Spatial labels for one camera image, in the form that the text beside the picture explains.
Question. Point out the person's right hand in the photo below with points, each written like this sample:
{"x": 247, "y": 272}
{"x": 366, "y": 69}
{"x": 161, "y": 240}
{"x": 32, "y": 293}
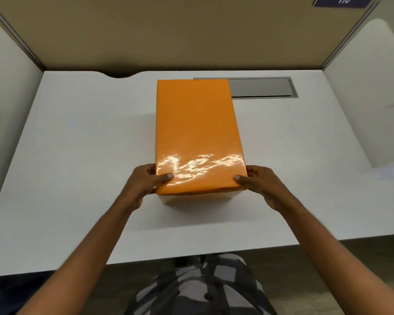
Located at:
{"x": 269, "y": 186}

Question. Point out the orange box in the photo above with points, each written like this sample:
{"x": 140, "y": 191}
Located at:
{"x": 197, "y": 137}

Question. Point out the person's left thumb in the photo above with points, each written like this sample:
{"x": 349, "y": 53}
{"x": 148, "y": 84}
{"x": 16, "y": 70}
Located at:
{"x": 163, "y": 179}

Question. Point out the dark blue label sign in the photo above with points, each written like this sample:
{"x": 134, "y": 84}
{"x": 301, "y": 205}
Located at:
{"x": 343, "y": 1}

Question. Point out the person's right thumb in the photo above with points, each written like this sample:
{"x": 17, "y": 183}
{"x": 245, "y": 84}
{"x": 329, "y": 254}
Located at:
{"x": 243, "y": 181}

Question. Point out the person's left forearm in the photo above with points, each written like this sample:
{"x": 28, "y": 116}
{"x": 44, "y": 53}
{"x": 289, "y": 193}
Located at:
{"x": 85, "y": 255}

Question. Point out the checkered shirt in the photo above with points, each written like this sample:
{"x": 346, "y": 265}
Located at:
{"x": 203, "y": 288}

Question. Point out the beige desk divider panel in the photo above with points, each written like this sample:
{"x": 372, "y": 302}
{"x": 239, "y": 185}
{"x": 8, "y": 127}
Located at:
{"x": 184, "y": 29}

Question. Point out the white side partition panel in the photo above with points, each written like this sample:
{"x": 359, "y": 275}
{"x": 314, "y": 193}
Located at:
{"x": 6, "y": 104}
{"x": 371, "y": 91}

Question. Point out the white paper sheets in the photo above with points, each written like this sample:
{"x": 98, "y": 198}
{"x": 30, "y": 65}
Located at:
{"x": 391, "y": 170}

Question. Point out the person's left hand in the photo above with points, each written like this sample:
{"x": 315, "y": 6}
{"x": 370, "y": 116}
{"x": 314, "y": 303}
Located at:
{"x": 141, "y": 185}

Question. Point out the person's right forearm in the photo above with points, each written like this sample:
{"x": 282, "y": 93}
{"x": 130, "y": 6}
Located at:
{"x": 338, "y": 259}

